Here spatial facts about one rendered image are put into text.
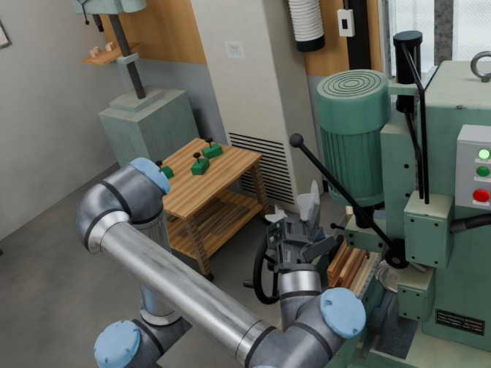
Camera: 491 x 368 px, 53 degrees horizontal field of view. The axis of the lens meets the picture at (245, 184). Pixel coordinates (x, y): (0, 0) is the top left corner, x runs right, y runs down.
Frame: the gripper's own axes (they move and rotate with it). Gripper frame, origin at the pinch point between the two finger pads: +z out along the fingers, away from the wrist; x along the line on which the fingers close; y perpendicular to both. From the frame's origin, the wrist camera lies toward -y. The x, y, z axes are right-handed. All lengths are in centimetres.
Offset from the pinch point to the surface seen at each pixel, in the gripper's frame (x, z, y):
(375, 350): 20, -32, -39
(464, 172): -33.4, -6.8, -14.8
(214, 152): 146, 100, -62
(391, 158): -16.2, 5.2, -16.2
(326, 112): -11.9, 16.1, -1.6
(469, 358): 2, -37, -54
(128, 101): 200, 161, -25
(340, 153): -7.1, 9.4, -9.2
